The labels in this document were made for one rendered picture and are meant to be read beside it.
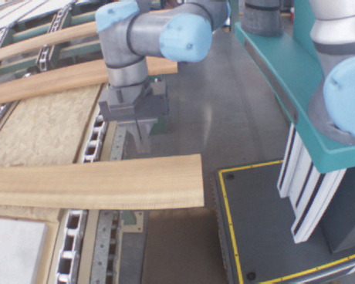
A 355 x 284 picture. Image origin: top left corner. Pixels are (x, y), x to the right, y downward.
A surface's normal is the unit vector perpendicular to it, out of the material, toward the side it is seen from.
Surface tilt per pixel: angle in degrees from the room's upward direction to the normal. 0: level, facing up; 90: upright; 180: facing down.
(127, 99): 0
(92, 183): 0
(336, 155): 90
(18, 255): 0
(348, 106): 97
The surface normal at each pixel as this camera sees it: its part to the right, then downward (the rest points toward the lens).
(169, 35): -0.46, 0.29
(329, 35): -0.92, -0.14
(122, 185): -0.10, -0.73
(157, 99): 0.00, 0.68
